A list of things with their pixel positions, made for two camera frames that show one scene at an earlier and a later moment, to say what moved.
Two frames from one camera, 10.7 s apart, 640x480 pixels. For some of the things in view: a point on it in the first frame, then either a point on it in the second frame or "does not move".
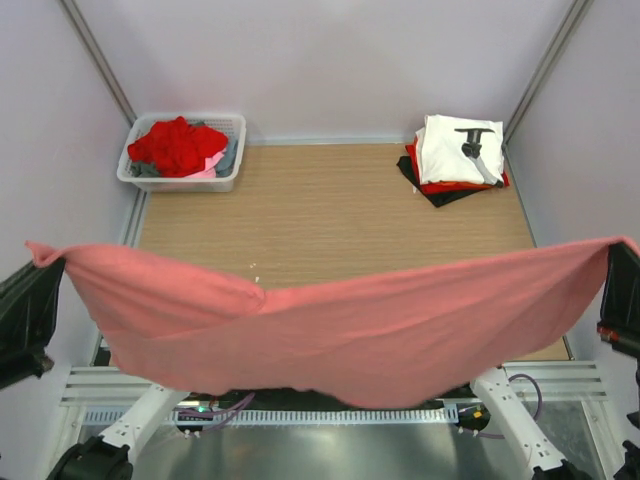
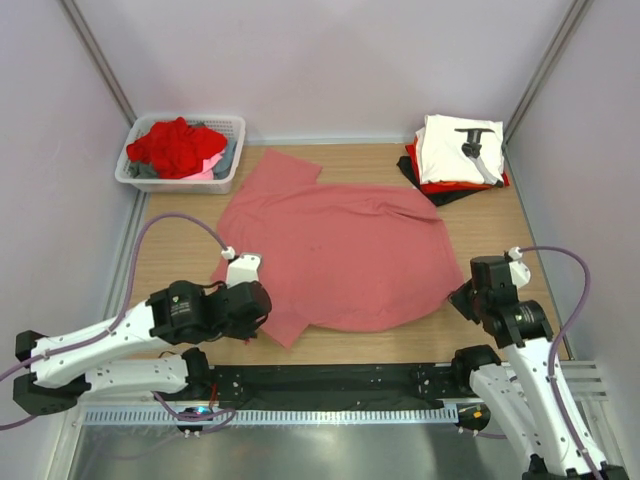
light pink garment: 210,164 does not move
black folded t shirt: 439,199 does not move
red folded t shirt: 440,186 does not move
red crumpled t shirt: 178,148 does not move
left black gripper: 29,302 to 246,331
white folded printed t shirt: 459,150 does not move
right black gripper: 620,310 to 457,298
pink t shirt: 380,340 to 330,255
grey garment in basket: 146,169 does not move
